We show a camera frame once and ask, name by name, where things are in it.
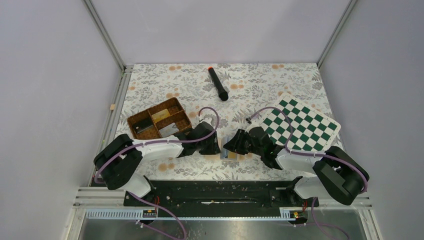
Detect black card in basket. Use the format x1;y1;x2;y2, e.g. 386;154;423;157
132;118;154;135

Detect orange credit card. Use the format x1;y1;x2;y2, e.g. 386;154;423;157
227;152;238;161

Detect blue credit card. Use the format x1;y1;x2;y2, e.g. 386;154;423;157
220;148;229;159

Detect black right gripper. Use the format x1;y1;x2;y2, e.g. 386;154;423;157
223;128;264;157

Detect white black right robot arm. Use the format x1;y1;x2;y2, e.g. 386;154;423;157
223;127;370;206

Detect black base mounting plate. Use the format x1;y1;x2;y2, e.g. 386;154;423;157
143;180;319;218

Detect silver card in basket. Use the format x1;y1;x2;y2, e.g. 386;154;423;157
159;122;180;138

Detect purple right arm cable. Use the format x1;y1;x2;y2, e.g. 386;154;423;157
245;106;370;240

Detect green white chessboard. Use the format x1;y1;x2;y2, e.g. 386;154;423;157
257;93;341;152

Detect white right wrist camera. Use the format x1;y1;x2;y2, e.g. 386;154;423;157
245;117;260;132

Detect black microphone orange tip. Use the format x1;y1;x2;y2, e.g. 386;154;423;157
207;66;229;102

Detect brown woven divided basket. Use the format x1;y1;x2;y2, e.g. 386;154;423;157
127;97;192;140

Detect beige leather card holder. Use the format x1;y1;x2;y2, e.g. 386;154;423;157
219;136;239;161

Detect gold card in basket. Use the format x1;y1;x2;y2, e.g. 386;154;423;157
151;108;171;123

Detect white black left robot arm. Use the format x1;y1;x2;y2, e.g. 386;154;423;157
93;121;220;206

